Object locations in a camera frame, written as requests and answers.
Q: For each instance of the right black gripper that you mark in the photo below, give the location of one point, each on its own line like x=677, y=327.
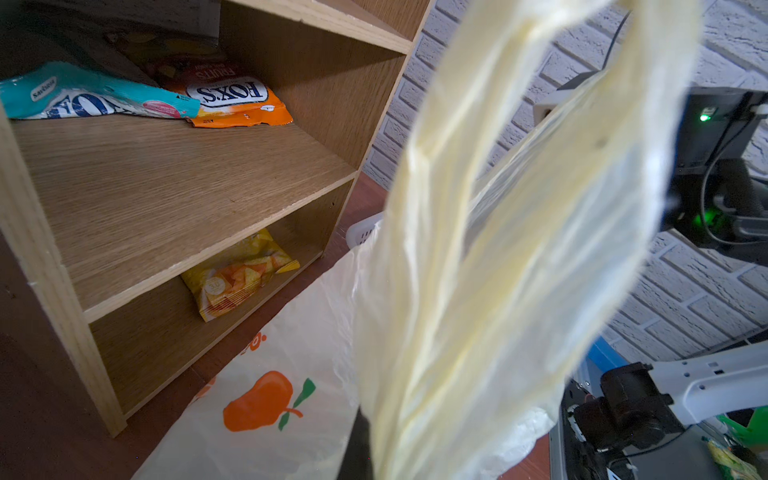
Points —
x=712, y=200

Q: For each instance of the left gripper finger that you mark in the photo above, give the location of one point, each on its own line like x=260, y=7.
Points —
x=357, y=462

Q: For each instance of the cream plastic grocery bag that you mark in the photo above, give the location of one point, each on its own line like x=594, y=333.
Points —
x=455, y=327

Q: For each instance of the yellow chips bag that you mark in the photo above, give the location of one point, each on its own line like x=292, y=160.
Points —
x=228, y=279

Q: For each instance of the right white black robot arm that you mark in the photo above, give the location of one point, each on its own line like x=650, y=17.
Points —
x=641, y=403

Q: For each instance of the blue plastic container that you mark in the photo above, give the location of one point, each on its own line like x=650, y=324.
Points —
x=602, y=357

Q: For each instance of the white plastic basket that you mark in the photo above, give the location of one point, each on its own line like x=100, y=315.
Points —
x=360, y=231

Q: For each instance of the wooden shelf unit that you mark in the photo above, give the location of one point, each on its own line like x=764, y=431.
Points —
x=100, y=217

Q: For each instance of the orange Fox's candy bag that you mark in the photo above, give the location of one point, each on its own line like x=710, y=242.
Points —
x=228, y=97

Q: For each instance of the teal biscuit packet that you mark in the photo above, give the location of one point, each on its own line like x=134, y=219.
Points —
x=59, y=90

